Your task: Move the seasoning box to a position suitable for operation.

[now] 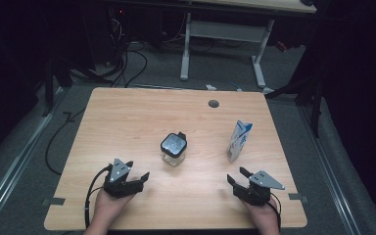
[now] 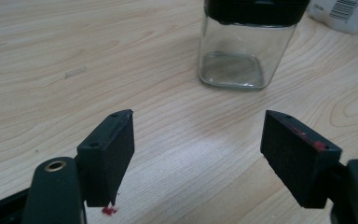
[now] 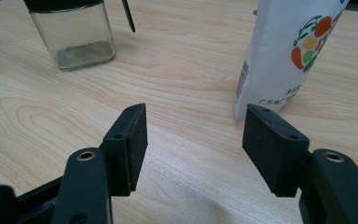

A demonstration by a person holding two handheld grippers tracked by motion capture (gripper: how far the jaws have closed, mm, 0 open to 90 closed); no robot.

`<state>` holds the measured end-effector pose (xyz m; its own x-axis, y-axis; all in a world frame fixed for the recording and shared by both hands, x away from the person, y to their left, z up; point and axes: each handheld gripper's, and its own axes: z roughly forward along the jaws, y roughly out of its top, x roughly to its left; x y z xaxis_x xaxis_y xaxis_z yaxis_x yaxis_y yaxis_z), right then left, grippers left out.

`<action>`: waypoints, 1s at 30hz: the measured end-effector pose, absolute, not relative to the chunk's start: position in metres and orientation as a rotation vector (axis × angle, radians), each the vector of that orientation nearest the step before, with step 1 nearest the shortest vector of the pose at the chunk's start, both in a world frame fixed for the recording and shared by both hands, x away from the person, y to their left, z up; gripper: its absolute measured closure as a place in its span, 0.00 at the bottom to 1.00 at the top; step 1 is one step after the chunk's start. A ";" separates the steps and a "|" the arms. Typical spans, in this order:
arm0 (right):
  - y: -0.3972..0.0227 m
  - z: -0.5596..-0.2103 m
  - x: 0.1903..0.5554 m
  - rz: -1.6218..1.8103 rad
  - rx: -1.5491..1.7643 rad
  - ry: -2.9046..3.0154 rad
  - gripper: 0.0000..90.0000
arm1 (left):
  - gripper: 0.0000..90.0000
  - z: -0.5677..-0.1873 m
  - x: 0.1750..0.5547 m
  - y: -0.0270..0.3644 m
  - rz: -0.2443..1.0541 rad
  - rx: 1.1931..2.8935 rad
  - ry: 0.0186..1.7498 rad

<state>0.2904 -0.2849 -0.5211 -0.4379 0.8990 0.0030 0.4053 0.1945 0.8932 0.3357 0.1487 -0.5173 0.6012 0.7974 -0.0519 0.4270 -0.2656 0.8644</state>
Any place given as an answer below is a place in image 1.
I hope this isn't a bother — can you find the thin black floor cable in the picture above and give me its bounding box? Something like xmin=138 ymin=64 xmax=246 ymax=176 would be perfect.
xmin=44 ymin=109 xmax=86 ymax=176

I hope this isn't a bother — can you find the glass jar with black lid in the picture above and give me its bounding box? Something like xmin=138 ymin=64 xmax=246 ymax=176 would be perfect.
xmin=160 ymin=131 xmax=188 ymax=166

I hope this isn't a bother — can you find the bundle of black floor cables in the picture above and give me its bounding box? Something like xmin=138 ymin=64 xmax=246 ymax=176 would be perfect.
xmin=96 ymin=40 xmax=149 ymax=89

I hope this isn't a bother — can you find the right hand-held gripper black cable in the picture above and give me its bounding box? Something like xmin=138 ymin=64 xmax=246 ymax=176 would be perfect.
xmin=267 ymin=191 xmax=282 ymax=231

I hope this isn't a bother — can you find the white metal desk frame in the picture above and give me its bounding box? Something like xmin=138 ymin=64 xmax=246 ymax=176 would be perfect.
xmin=179 ymin=13 xmax=275 ymax=95

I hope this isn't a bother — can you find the black tripod stand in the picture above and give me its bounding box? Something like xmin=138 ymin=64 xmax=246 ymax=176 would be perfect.
xmin=263 ymin=74 xmax=325 ymax=139

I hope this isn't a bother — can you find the metal floor rail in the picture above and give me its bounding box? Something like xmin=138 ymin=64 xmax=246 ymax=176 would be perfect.
xmin=298 ymin=106 xmax=362 ymax=235
xmin=0 ymin=87 xmax=67 ymax=231

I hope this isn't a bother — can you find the light wooden desk top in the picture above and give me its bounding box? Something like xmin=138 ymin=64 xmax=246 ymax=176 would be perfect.
xmin=189 ymin=0 xmax=317 ymax=15

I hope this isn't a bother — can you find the person's left hand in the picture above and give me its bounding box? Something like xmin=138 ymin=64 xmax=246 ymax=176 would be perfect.
xmin=92 ymin=188 xmax=135 ymax=227

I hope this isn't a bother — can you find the grey tape strip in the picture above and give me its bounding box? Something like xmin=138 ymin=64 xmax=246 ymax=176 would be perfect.
xmin=287 ymin=192 xmax=309 ymax=203
xmin=41 ymin=197 xmax=66 ymax=207

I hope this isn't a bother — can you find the left hand-held gripper black cable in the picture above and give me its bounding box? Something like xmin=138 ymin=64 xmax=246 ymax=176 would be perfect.
xmin=83 ymin=164 xmax=114 ymax=229

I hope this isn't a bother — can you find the person's right hand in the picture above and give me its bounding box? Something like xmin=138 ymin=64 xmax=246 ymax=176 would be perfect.
xmin=240 ymin=197 xmax=281 ymax=232

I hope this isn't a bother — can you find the small red object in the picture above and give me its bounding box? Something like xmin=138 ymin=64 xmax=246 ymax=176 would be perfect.
xmin=275 ymin=40 xmax=289 ymax=53

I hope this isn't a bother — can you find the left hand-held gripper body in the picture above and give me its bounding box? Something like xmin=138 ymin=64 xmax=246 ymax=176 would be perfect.
xmin=102 ymin=158 xmax=144 ymax=200

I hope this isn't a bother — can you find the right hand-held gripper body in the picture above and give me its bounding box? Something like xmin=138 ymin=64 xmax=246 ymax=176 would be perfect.
xmin=234 ymin=169 xmax=286 ymax=207

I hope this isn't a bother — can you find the hand-held gripper black cable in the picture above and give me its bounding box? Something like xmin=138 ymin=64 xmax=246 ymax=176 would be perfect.
xmin=83 ymin=164 xmax=114 ymax=229
xmin=267 ymin=191 xmax=282 ymax=231

